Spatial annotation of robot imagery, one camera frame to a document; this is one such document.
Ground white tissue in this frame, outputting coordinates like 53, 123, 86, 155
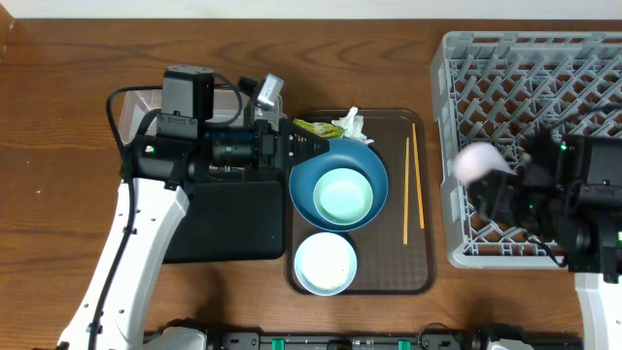
331, 107, 374, 145

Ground black plastic tray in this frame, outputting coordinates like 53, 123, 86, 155
164, 171, 287, 263

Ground brown serving tray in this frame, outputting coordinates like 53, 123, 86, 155
286, 109, 435, 296

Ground dark blue large bowl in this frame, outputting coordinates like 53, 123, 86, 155
289, 139, 389, 232

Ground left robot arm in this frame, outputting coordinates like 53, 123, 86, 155
57, 65, 329, 349

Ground yellow green snack wrapper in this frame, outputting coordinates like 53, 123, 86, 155
293, 119, 345, 139

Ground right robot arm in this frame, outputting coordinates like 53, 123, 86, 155
454, 135, 621, 349

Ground clear plastic bin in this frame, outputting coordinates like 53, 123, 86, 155
119, 89, 286, 145

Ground mint green small bowl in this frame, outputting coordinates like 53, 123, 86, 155
313, 168, 374, 226

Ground grey dishwasher rack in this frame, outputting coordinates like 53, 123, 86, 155
431, 31, 621, 269

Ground light blue rice bowl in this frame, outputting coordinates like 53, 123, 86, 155
294, 232, 358, 297

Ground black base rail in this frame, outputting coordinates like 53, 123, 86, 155
145, 323, 584, 350

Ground wooden chopstick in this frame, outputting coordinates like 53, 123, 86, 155
411, 123, 426, 229
402, 137, 410, 245

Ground pink small cup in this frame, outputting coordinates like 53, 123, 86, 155
453, 142, 516, 186

